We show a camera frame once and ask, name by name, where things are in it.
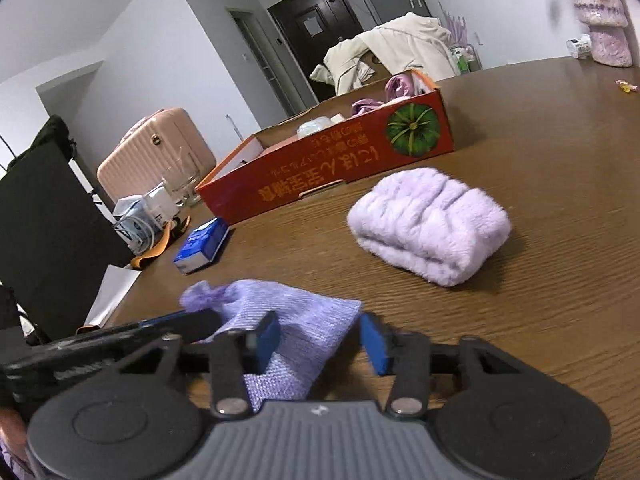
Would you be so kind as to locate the clear drinking glass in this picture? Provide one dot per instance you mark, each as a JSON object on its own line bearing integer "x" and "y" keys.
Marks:
{"x": 182, "y": 182}

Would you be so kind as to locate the wrapped candy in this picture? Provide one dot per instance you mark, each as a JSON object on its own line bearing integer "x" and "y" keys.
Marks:
{"x": 626, "y": 86}

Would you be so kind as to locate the white paper sheet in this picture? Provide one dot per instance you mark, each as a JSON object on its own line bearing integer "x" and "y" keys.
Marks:
{"x": 112, "y": 292}

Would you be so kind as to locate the pink satin ribbon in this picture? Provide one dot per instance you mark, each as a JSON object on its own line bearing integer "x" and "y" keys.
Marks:
{"x": 397, "y": 86}

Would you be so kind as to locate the purple fluffy garment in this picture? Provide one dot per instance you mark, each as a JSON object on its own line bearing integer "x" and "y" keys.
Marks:
{"x": 602, "y": 15}

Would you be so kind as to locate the paper notice on door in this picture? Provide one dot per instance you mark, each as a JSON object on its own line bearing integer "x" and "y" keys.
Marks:
{"x": 312, "y": 26}

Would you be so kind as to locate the white plastic packet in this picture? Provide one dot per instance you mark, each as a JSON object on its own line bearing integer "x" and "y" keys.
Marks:
{"x": 314, "y": 127}

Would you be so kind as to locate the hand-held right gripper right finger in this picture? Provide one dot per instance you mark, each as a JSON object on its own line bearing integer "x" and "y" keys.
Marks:
{"x": 375, "y": 347}

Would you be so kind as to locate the pink suitcase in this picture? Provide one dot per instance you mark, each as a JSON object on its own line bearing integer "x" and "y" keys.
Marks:
{"x": 150, "y": 155}

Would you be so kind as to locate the wooden chair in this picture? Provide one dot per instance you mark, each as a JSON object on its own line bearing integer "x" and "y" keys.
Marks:
{"x": 372, "y": 66}

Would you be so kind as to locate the dark door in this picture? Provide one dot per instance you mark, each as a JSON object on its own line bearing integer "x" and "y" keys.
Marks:
{"x": 315, "y": 60}

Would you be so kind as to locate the person's left forearm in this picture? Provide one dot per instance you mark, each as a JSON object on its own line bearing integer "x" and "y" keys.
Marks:
{"x": 10, "y": 450}

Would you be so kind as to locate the small white box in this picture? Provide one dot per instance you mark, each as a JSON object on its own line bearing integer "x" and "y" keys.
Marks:
{"x": 579, "y": 46}

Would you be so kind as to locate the pink wall sticker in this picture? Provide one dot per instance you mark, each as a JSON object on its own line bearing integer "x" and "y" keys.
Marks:
{"x": 455, "y": 25}

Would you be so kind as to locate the blue tissue pack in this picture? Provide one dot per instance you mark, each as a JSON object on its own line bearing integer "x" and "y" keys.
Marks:
{"x": 202, "y": 247}

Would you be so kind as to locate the beige jacket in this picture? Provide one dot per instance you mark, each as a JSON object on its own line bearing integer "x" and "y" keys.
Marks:
{"x": 345, "y": 67}

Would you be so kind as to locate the red cardboard box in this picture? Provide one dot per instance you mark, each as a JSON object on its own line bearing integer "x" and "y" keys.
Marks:
{"x": 325, "y": 175}

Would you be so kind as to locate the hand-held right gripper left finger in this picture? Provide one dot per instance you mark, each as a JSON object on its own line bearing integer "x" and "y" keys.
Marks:
{"x": 267, "y": 342}

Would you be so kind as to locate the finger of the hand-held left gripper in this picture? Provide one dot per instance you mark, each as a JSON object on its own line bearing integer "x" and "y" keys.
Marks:
{"x": 195, "y": 325}

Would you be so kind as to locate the folded purple towel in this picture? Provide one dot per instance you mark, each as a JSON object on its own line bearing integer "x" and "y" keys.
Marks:
{"x": 430, "y": 225}

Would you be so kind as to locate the off-white jacket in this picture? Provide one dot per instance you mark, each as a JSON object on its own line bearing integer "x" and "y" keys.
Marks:
{"x": 415, "y": 45}

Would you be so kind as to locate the purple knit hat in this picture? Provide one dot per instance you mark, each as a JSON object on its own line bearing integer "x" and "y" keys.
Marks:
{"x": 310, "y": 320}

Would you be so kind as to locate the mauve cloth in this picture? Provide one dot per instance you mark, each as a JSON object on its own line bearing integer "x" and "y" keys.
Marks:
{"x": 369, "y": 106}

